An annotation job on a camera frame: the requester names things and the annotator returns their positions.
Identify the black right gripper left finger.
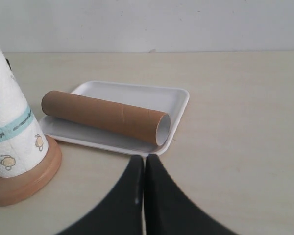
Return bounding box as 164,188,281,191
59,155,145,235

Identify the white rectangular tray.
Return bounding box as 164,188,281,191
39,81,190,157

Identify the wooden paper towel holder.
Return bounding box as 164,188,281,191
0,135,62,207

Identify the brown cardboard tube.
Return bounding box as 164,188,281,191
41,91,171,146

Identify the printed white paper towel roll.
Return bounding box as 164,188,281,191
0,49,49,178

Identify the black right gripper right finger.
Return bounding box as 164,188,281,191
145,154,235,235

